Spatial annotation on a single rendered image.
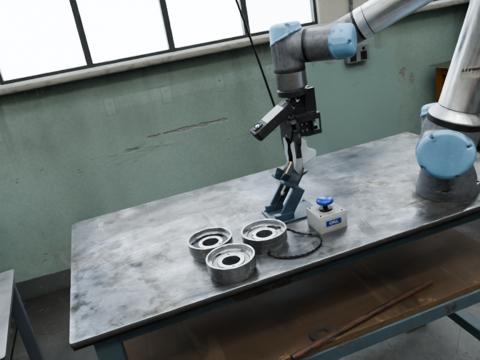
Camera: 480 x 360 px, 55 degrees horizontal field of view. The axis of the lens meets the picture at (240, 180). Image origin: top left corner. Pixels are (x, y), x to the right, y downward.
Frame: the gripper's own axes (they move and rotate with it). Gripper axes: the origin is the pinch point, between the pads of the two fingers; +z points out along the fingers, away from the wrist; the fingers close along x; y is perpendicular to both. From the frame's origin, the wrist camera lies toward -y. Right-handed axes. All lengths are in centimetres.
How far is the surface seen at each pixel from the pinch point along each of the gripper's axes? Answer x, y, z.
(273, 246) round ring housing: -17.2, -13.8, 10.0
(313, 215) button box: -12.7, -1.5, 7.7
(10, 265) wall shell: 147, -111, 69
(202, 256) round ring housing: -12.5, -29.2, 9.6
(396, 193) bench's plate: -6.1, 25.4, 11.9
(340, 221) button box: -15.5, 3.7, 9.9
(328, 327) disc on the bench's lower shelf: -17.5, -3.2, 36.1
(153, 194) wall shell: 149, -28, 52
